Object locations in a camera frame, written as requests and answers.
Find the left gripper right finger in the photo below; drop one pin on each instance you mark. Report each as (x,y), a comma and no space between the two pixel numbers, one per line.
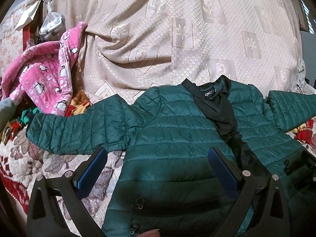
(270,215)

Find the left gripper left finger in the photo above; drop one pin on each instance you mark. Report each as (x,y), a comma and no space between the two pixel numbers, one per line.
(44,216)

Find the green quilted puffer jacket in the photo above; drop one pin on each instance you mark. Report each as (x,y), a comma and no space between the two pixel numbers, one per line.
(166,181)

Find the person's fingertip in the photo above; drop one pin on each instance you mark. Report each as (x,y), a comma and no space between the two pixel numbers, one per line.
(150,233)

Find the floral leaf bedspread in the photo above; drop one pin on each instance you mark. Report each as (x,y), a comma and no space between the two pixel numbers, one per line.
(22,162)

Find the red orange yellow blanket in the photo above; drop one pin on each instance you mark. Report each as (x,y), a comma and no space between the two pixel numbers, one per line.
(305,133)

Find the green cloth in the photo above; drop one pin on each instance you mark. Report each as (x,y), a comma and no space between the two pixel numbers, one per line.
(28,115)

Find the pink penguin fleece garment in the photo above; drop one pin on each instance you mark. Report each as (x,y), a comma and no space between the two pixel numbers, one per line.
(43,73)

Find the silver plastic bag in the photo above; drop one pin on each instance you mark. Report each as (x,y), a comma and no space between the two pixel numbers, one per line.
(53,27)

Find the white paper bag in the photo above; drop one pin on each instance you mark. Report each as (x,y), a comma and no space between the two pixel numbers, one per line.
(27,16)

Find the beige embossed quilt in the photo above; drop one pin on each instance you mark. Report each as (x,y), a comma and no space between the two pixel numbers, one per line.
(132,45)

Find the window with lattice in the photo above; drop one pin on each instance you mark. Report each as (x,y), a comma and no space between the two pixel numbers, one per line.
(309,18)

